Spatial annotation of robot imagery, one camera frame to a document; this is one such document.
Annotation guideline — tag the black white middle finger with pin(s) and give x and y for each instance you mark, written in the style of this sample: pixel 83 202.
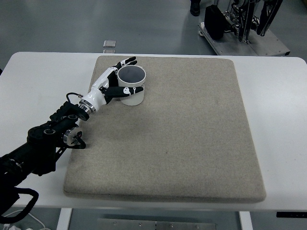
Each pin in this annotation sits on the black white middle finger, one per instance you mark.
pixel 129 59

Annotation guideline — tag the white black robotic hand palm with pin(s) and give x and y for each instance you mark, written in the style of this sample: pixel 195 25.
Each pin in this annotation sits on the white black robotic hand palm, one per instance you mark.
pixel 92 102

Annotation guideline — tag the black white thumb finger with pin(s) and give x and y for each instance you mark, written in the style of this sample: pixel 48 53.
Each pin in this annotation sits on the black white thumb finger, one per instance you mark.
pixel 128 95

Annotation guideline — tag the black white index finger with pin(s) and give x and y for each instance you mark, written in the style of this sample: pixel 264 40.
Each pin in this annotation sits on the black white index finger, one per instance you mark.
pixel 113 70

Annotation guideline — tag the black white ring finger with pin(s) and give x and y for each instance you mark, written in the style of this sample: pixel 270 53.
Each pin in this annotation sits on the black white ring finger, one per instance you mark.
pixel 127 63

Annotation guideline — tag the white ribbed cup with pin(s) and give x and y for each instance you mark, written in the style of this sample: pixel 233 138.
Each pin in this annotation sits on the white ribbed cup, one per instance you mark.
pixel 133 77

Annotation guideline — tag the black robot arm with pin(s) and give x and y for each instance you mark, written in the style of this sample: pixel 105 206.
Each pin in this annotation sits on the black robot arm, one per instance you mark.
pixel 47 142

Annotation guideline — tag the dark shoe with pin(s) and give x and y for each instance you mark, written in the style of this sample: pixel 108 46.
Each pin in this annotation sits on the dark shoe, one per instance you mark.
pixel 195 7

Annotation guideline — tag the beige fabric mat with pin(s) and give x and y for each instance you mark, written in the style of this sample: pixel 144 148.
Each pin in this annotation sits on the beige fabric mat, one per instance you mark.
pixel 189 140

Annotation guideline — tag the mobile robot on metal base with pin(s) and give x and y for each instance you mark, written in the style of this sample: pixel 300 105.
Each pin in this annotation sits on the mobile robot on metal base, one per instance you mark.
pixel 243 29

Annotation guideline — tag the white table leg left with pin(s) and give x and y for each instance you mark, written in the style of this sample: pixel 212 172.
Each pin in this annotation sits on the white table leg left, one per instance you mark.
pixel 64 219

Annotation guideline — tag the white table leg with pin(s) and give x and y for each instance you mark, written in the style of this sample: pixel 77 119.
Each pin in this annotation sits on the white table leg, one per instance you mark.
pixel 245 220
pixel 64 219

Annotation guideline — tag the white table leg right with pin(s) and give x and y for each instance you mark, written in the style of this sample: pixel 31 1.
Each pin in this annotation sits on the white table leg right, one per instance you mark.
pixel 245 220

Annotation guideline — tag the black table control panel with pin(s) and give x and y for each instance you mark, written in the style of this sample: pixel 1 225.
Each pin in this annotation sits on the black table control panel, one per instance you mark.
pixel 294 215

